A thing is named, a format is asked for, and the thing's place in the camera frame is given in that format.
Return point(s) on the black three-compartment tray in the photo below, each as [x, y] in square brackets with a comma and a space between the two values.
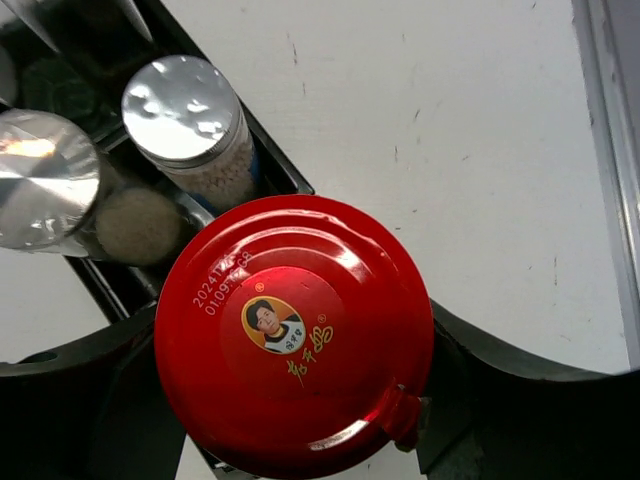
[81, 84]

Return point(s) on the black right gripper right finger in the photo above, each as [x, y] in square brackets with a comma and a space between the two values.
[501, 412]

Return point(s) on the silver lid spice jar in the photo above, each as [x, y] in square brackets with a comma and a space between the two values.
[50, 180]

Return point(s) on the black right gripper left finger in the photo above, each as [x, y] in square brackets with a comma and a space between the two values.
[90, 409]

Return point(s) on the red lid sauce jar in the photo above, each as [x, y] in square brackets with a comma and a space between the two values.
[294, 338]

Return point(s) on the blue label spice jar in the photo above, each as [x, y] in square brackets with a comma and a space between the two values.
[184, 116]

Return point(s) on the aluminium table frame rail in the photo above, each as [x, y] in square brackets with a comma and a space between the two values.
[605, 36]

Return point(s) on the glass bottle with dark sauce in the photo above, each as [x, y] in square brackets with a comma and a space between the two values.
[63, 24]

